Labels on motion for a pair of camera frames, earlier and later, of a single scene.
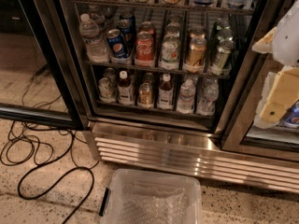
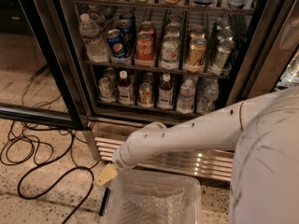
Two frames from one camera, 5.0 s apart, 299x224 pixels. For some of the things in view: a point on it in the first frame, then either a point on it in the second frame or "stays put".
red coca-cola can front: (145, 51) stays put
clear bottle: (106, 90) stays put
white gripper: (287, 42) to (121, 160)
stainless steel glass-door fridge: (167, 78) stays put
